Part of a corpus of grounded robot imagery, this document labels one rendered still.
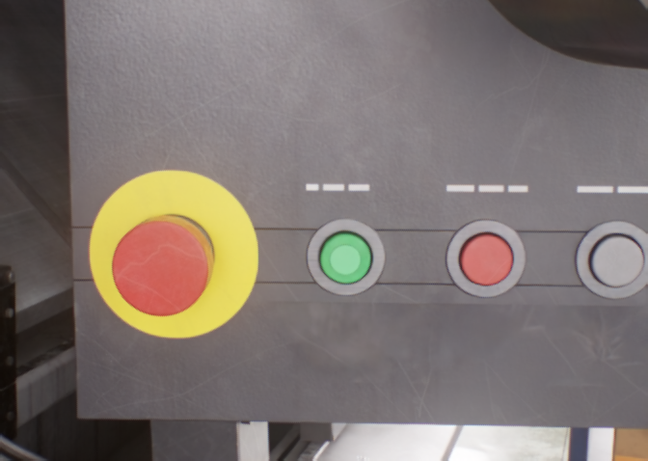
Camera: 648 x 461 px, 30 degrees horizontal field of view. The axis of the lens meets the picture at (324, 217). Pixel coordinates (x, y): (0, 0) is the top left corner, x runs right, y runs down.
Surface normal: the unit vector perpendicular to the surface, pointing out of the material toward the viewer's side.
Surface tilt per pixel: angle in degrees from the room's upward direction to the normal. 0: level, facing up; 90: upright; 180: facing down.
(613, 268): 90
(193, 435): 90
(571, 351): 90
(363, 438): 0
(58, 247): 45
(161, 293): 90
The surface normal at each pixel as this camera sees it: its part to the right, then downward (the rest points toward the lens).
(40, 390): 0.97, 0.07
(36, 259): 0.70, -0.65
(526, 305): -0.06, 0.15
